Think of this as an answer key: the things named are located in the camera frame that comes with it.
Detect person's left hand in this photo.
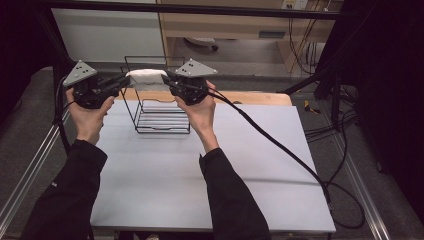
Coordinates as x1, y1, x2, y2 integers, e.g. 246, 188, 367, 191
65, 86, 116, 146

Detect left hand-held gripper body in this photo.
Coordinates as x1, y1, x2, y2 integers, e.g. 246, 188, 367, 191
62, 59, 117, 110

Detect black wire rack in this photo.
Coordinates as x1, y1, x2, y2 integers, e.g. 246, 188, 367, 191
115, 55, 193, 135

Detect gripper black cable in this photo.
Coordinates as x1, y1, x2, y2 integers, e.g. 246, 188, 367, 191
52, 75, 77, 157
191, 82, 366, 231

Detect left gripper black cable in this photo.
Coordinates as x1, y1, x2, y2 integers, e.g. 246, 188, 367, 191
52, 75, 77, 157

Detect white wall socket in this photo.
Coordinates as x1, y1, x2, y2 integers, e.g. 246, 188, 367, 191
281, 0, 310, 11

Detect black metal frame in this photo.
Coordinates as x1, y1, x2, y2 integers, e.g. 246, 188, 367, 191
32, 0, 349, 132

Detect black curtain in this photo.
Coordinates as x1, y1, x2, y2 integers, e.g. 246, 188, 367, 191
318, 0, 424, 216
0, 0, 59, 119

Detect white cabinet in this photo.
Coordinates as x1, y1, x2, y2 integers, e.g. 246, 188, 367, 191
50, 7, 167, 64

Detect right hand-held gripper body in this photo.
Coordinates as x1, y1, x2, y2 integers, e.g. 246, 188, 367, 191
169, 58, 219, 107

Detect yellow black tape strip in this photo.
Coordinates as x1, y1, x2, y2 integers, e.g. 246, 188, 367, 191
303, 99, 322, 115

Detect aluminium rail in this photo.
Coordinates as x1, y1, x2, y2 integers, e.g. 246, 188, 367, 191
328, 131, 392, 240
0, 109, 71, 228

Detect white towel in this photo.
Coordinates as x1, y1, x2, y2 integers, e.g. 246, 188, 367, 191
125, 68, 170, 92

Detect bundle of black floor cables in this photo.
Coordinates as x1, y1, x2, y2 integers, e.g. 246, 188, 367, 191
304, 83, 360, 143

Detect light wooden desk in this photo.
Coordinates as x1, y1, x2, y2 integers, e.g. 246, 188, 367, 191
156, 0, 345, 74

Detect hanging cables under desk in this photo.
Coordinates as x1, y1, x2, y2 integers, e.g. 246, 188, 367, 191
287, 16, 318, 76

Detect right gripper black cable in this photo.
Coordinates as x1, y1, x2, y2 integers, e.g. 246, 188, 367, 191
191, 82, 366, 231

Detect white chair base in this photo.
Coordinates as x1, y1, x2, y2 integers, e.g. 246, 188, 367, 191
183, 36, 220, 52

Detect person's right hand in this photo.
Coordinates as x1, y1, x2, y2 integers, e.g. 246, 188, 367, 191
174, 79, 218, 141

